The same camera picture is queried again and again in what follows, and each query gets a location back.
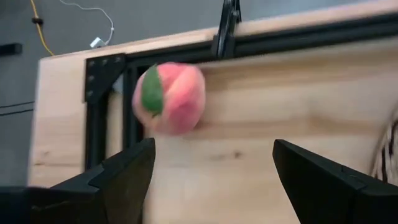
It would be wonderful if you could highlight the yellow cable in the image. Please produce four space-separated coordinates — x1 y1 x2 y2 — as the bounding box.
29 0 55 57

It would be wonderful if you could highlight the round woven straw mat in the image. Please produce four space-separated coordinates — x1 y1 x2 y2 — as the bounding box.
369 105 398 184

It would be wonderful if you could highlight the black flat bar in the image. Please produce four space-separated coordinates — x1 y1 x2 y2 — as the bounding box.
0 42 23 57

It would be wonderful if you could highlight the white charger plug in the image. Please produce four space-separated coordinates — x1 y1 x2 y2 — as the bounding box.
89 36 106 49

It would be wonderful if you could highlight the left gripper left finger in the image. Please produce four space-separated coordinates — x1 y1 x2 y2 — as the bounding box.
0 138 156 224

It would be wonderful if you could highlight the pink peach with green leaf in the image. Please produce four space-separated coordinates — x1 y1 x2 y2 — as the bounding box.
132 61 206 136

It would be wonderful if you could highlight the black aluminium frame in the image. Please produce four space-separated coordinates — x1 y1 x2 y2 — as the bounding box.
83 0 398 170

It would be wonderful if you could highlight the thin white cable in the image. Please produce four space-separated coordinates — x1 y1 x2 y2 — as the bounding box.
58 0 115 47

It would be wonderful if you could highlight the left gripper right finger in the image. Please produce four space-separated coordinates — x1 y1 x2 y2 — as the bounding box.
272 139 398 224

